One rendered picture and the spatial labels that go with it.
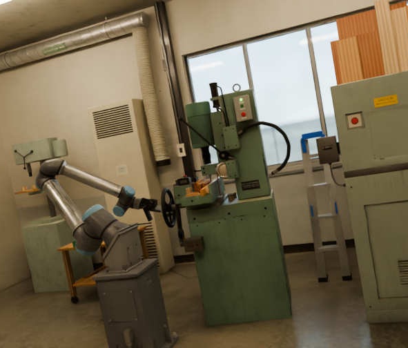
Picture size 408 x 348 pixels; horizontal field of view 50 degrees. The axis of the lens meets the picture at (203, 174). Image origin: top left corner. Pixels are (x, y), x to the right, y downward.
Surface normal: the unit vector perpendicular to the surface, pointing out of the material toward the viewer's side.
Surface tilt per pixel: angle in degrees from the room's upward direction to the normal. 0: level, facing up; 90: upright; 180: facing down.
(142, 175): 90
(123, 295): 90
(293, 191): 90
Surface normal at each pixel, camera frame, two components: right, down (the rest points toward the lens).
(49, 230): -0.31, 0.11
